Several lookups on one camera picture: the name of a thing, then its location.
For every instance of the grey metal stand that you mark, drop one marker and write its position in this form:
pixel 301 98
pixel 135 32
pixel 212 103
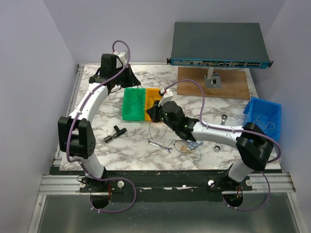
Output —
pixel 212 79

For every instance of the green plastic bin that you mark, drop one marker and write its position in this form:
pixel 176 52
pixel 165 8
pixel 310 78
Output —
pixel 133 104

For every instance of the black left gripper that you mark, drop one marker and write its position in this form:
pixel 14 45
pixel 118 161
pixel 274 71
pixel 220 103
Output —
pixel 132 80

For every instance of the silver ratchet wrench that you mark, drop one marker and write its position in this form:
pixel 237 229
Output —
pixel 217 146

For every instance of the aluminium frame rail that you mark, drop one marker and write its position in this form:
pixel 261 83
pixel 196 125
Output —
pixel 52 185

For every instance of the yellow plastic bin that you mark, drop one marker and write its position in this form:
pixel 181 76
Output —
pixel 151 95

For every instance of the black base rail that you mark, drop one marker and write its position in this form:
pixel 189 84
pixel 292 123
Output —
pixel 163 186

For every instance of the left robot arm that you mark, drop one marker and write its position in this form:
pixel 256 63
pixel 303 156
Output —
pixel 75 133

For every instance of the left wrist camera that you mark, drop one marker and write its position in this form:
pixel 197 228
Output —
pixel 122 58

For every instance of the blue plastic bin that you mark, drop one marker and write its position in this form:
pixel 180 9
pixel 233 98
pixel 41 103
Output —
pixel 266 114

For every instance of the grey network switch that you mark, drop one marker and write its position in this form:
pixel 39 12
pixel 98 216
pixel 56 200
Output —
pixel 218 44

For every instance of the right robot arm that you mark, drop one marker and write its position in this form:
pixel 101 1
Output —
pixel 254 146

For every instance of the brown wooden board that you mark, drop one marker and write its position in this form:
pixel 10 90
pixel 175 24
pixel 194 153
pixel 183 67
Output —
pixel 226 84

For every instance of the black T-shaped tool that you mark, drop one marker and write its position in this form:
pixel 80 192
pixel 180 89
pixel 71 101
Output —
pixel 118 133

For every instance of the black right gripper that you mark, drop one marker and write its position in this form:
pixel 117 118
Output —
pixel 153 111

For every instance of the silver open-end wrench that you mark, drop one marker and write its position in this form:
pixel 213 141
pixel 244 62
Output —
pixel 167 149

